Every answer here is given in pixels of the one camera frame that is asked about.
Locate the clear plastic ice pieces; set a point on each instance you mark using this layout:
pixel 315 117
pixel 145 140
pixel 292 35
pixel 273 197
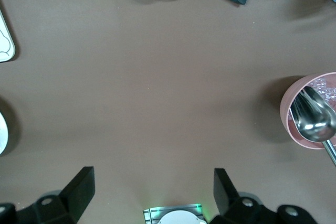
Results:
pixel 325 90

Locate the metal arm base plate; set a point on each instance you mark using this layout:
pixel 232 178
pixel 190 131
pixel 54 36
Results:
pixel 149 212

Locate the steel scoop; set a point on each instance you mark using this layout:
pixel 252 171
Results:
pixel 315 121

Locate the pink bowl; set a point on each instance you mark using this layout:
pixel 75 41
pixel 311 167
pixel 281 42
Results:
pixel 286 108

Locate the beige bear print tray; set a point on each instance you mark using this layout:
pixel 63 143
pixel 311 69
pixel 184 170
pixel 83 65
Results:
pixel 4 37

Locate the white round plate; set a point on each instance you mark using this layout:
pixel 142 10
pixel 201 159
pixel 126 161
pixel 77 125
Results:
pixel 2 134

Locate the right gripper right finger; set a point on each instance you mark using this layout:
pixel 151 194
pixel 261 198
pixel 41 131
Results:
pixel 228 203

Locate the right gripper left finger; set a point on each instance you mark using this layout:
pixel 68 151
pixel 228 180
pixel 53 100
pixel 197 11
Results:
pixel 76 197

